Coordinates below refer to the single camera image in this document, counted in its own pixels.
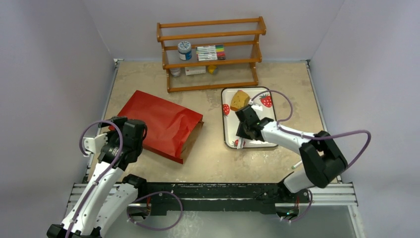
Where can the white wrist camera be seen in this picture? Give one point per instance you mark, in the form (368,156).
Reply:
(93,145)
(255,106)

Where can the pack of coloured markers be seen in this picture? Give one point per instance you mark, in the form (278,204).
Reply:
(210,53)

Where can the green cap white marker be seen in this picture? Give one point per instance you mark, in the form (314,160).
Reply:
(296,165)

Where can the red paper bag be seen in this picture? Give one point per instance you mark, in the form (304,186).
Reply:
(172,129)

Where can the yellow fake bread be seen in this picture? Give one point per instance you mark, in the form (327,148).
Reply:
(239,100)

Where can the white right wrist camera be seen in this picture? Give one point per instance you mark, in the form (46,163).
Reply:
(255,106)

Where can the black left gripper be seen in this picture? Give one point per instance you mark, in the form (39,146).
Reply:
(120,122)

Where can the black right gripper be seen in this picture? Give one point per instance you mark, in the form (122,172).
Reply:
(245,115)

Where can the small yellow cube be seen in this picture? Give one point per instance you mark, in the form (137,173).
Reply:
(212,69)

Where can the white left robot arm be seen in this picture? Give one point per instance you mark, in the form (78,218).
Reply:
(95,210)

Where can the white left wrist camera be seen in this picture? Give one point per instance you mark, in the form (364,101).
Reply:
(93,145)

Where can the strawberry print white tray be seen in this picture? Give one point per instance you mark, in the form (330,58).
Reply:
(259,95)

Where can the orange wooden shelf rack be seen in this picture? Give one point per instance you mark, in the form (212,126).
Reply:
(212,42)

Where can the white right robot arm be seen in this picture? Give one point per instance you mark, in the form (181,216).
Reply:
(322,159)

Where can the small white bottle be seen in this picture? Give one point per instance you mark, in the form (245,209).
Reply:
(175,72)

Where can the small white box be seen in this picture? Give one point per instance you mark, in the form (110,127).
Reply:
(193,70)

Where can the blue label white jar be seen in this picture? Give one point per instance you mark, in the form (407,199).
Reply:
(184,50)

